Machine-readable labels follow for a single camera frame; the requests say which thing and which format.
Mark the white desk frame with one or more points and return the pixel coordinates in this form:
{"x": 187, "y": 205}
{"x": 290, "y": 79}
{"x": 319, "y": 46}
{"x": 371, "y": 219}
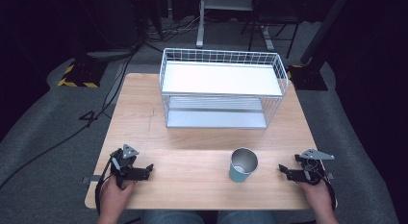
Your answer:
{"x": 201, "y": 22}

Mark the black metal chair frame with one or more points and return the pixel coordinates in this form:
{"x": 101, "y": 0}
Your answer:
{"x": 275, "y": 19}

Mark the teal metal cup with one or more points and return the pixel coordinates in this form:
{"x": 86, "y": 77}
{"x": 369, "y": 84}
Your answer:
{"x": 240, "y": 174}

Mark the person's leg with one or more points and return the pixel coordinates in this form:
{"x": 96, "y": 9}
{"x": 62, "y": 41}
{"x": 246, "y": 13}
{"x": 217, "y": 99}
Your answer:
{"x": 247, "y": 218}
{"x": 173, "y": 218}

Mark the black slanted stand pole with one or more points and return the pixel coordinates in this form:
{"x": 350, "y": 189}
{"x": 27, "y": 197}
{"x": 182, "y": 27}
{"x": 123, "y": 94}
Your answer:
{"x": 324, "y": 28}

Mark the person's left hand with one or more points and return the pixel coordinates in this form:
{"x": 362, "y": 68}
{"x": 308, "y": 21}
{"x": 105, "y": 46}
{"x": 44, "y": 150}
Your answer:
{"x": 114, "y": 195}

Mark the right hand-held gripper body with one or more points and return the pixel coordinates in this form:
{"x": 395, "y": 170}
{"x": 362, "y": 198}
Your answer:
{"x": 310, "y": 166}

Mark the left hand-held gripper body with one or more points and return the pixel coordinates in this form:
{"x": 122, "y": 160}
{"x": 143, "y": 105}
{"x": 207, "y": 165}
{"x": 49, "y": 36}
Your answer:
{"x": 121, "y": 160}

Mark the person's left leg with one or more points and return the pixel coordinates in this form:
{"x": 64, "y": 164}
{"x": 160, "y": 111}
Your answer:
{"x": 173, "y": 218}

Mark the person's right hand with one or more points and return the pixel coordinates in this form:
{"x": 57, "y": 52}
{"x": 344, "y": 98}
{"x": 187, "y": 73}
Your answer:
{"x": 316, "y": 196}

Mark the grey tape strip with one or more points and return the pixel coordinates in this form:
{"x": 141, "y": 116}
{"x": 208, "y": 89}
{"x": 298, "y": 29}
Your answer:
{"x": 91, "y": 179}

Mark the black yellow striped stand base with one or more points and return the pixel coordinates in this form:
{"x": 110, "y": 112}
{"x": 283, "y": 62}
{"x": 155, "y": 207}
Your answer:
{"x": 309, "y": 79}
{"x": 81, "y": 75}

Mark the person's right leg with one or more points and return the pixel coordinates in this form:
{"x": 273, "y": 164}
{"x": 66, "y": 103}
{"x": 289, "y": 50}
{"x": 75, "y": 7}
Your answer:
{"x": 247, "y": 218}

